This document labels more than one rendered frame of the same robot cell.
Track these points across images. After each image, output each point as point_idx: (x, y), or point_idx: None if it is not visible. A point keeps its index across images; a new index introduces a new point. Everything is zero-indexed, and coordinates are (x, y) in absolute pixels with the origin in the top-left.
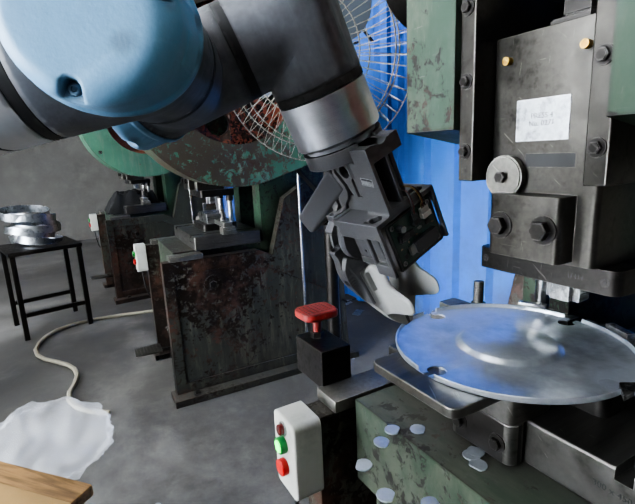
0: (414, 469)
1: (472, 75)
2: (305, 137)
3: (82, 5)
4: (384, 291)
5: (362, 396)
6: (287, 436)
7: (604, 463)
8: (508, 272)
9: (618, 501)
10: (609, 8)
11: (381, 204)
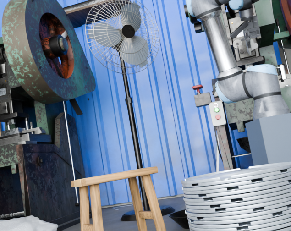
0: (249, 101)
1: (227, 24)
2: (249, 13)
3: None
4: (252, 44)
5: None
6: (218, 106)
7: (278, 80)
8: (241, 65)
9: (282, 85)
10: (253, 12)
11: (257, 24)
